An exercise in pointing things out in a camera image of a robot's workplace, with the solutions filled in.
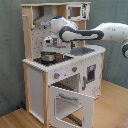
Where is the small metal pot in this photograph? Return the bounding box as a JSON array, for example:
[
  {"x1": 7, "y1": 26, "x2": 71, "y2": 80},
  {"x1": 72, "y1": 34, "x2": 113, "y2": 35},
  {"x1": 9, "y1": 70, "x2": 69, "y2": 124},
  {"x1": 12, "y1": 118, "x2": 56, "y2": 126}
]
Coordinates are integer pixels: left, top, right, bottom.
[{"x1": 41, "y1": 52, "x2": 55, "y2": 62}]

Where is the left red stove knob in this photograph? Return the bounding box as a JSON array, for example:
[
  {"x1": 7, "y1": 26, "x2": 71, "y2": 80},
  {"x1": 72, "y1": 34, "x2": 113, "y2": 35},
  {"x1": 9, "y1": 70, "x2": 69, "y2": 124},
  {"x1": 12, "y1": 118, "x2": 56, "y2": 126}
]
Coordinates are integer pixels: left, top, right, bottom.
[{"x1": 54, "y1": 73, "x2": 60, "y2": 79}]

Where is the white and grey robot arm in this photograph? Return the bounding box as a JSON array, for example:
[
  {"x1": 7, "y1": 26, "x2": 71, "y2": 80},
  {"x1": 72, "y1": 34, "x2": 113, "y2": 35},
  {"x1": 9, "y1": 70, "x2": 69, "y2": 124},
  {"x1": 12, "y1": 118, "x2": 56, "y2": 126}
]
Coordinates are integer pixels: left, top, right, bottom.
[{"x1": 44, "y1": 16, "x2": 128, "y2": 58}]

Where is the grey toy sink basin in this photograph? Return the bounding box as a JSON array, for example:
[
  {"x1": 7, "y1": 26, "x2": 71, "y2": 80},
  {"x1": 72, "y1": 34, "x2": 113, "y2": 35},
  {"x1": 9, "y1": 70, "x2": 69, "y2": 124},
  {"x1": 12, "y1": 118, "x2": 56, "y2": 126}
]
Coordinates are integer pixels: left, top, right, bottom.
[{"x1": 70, "y1": 47, "x2": 94, "y2": 56}]

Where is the white toy microwave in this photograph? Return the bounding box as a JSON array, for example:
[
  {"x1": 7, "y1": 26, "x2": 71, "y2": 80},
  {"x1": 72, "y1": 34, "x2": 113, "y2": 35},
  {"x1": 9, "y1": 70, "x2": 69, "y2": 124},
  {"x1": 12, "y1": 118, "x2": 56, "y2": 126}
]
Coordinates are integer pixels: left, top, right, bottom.
[{"x1": 67, "y1": 3, "x2": 90, "y2": 21}]

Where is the white toy oven door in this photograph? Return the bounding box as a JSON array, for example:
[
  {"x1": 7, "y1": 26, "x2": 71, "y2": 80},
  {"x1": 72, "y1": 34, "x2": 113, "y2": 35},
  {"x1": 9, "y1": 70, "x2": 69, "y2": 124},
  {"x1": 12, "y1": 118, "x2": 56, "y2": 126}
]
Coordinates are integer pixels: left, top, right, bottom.
[{"x1": 49, "y1": 86, "x2": 94, "y2": 128}]

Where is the red stove knob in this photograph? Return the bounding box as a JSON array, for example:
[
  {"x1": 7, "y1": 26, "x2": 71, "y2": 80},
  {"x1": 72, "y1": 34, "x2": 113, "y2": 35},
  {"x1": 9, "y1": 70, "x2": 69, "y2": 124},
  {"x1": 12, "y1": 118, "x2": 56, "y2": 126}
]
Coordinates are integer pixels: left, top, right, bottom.
[
  {"x1": 71, "y1": 66, "x2": 78, "y2": 73},
  {"x1": 54, "y1": 73, "x2": 60, "y2": 79}
]

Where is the black toy stovetop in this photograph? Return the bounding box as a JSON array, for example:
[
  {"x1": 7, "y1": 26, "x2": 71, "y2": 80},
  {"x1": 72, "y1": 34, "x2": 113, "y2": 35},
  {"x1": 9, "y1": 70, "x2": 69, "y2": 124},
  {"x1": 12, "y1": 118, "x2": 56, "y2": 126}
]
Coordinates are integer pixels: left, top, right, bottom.
[{"x1": 35, "y1": 53, "x2": 71, "y2": 66}]

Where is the white cabinet door with dispenser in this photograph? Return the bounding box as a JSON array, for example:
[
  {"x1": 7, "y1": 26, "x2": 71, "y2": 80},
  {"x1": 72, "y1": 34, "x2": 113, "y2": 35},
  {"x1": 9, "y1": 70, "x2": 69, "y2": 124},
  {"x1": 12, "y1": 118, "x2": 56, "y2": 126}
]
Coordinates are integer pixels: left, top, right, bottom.
[{"x1": 81, "y1": 55, "x2": 102, "y2": 98}]

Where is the grey toy range hood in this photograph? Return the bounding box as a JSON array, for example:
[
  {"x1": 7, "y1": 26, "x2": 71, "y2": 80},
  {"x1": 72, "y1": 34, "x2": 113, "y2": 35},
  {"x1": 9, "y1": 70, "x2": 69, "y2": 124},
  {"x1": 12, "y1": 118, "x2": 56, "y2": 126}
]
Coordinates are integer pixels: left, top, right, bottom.
[{"x1": 34, "y1": 5, "x2": 57, "y2": 27}]

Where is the right red stove knob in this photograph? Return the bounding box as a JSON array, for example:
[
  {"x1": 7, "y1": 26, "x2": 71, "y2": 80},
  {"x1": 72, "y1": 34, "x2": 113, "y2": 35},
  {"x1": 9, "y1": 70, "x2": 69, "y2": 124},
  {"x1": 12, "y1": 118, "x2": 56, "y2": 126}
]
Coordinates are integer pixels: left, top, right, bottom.
[{"x1": 71, "y1": 66, "x2": 78, "y2": 73}]

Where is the white wooden toy kitchen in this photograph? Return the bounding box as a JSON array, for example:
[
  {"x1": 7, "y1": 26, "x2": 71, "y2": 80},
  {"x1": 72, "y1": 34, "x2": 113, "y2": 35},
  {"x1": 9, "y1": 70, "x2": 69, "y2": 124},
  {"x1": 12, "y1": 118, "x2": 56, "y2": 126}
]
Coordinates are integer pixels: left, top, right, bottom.
[{"x1": 22, "y1": 2, "x2": 105, "y2": 128}]

